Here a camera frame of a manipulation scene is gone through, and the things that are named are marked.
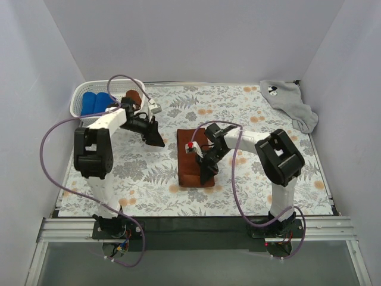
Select grey cloth in corner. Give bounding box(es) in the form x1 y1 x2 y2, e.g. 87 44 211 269
260 80 318 134

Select floral patterned table mat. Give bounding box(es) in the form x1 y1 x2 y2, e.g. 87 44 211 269
58 83 334 217

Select brown towel pile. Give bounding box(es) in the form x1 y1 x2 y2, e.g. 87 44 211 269
176 129 215 188

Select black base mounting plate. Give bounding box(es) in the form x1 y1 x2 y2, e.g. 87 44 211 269
92 216 303 254

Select blue rolled towel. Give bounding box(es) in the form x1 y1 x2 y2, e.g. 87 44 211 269
80 92 96 116
93 92 115 114

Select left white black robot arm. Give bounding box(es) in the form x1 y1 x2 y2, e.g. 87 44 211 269
74 97 165 238

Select left blue rolled towel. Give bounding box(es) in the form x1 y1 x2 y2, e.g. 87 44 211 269
80 92 96 116

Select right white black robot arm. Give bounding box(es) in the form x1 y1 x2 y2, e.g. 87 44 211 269
185 121 305 237

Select aluminium frame rail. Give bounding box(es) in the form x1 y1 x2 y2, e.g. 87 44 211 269
38 216 357 241

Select right blue rolled towel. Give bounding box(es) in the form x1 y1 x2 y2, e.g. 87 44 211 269
93 92 115 114

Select white perforated plastic basket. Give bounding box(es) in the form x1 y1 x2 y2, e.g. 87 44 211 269
70 79 153 129

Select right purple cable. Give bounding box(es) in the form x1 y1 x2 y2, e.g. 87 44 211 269
186 120 306 260

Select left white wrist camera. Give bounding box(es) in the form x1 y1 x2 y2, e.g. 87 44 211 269
148 100 162 114

